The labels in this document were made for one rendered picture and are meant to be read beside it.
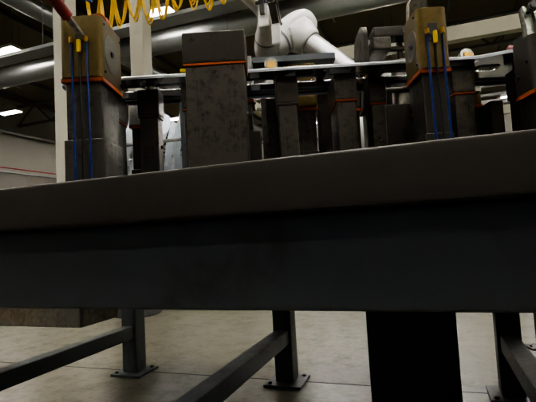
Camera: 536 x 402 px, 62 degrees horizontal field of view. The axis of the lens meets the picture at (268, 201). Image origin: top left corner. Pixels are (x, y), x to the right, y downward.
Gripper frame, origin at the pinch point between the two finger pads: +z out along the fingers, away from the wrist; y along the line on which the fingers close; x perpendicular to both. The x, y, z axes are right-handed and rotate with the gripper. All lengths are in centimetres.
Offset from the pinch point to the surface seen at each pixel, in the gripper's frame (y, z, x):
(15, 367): 11, 105, -94
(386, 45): 9.7, 14.5, 35.2
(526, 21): 0, 10, 71
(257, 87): 30.7, 27.7, 4.6
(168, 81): 44, 28, -12
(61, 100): -225, -80, -286
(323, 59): 3.0, 12.7, 16.8
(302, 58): 5.3, 12.3, 11.0
